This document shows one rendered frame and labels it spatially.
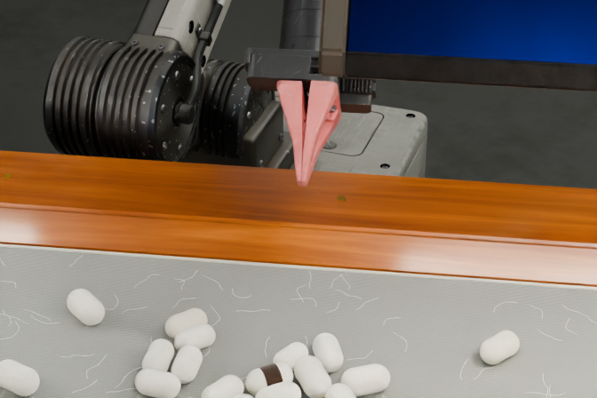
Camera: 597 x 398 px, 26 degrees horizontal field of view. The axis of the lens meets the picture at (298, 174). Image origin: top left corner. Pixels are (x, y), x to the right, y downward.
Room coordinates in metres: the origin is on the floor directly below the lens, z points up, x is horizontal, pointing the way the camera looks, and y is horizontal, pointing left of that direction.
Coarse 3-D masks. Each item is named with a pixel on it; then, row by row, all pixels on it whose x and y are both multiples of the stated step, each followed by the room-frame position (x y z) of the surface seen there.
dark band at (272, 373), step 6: (264, 366) 0.74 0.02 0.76; (270, 366) 0.74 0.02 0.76; (276, 366) 0.74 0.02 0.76; (264, 372) 0.73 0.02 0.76; (270, 372) 0.73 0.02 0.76; (276, 372) 0.73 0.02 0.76; (270, 378) 0.73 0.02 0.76; (276, 378) 0.73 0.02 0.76; (282, 378) 0.73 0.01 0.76; (270, 384) 0.72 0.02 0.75
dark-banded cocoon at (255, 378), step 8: (280, 368) 0.74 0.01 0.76; (288, 368) 0.74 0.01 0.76; (248, 376) 0.73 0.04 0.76; (256, 376) 0.73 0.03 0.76; (264, 376) 0.73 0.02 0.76; (288, 376) 0.73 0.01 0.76; (248, 384) 0.73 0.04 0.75; (256, 384) 0.72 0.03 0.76; (264, 384) 0.72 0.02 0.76; (256, 392) 0.72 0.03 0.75
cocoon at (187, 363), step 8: (184, 352) 0.76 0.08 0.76; (192, 352) 0.76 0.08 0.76; (200, 352) 0.76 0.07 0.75; (176, 360) 0.75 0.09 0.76; (184, 360) 0.75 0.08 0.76; (192, 360) 0.75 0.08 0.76; (200, 360) 0.76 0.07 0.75; (176, 368) 0.74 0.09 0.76; (184, 368) 0.74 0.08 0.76; (192, 368) 0.74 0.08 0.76; (184, 376) 0.74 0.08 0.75; (192, 376) 0.74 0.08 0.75
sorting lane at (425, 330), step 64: (0, 256) 0.91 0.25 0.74; (64, 256) 0.91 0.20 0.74; (128, 256) 0.91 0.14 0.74; (0, 320) 0.82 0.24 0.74; (64, 320) 0.82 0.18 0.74; (128, 320) 0.82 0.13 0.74; (256, 320) 0.82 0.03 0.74; (320, 320) 0.82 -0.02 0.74; (384, 320) 0.82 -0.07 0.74; (448, 320) 0.82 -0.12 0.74; (512, 320) 0.82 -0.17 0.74; (576, 320) 0.82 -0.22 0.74; (64, 384) 0.74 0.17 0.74; (128, 384) 0.74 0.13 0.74; (192, 384) 0.74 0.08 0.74; (448, 384) 0.74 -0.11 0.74; (512, 384) 0.74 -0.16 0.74; (576, 384) 0.74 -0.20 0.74
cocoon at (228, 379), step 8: (224, 376) 0.73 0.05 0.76; (232, 376) 0.73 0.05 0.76; (216, 384) 0.72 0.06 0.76; (224, 384) 0.72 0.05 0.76; (232, 384) 0.72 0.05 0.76; (240, 384) 0.72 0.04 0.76; (208, 392) 0.71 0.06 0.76; (216, 392) 0.71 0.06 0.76; (224, 392) 0.71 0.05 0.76; (232, 392) 0.72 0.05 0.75; (240, 392) 0.72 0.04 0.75
